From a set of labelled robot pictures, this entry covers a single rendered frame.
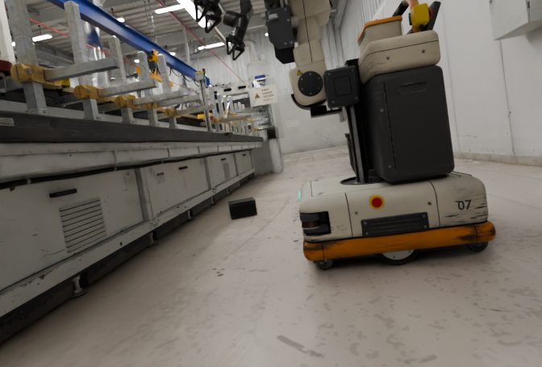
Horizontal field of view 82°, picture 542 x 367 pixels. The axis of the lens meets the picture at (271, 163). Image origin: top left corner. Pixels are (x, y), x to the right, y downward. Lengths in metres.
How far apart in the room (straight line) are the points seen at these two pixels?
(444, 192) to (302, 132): 10.91
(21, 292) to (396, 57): 1.51
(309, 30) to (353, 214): 0.79
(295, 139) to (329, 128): 1.34
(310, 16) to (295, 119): 10.66
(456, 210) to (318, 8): 0.95
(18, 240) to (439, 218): 1.48
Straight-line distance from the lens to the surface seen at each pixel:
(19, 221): 1.44
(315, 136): 12.01
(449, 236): 1.26
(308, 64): 1.36
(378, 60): 1.22
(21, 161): 1.16
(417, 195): 1.20
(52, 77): 1.24
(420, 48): 1.26
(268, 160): 5.86
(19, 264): 1.44
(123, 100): 1.60
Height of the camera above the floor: 0.49
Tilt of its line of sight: 3 degrees down
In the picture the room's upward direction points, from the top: 9 degrees counter-clockwise
